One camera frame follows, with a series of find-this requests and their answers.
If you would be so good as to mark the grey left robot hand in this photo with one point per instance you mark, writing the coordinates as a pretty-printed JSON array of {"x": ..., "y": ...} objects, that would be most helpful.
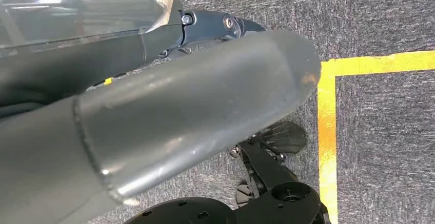
[{"x": 187, "y": 113}]

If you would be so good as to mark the yellow floor tape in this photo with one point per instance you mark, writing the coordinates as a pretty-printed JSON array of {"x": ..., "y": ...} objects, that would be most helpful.
[
  {"x": 327, "y": 130},
  {"x": 108, "y": 81}
]

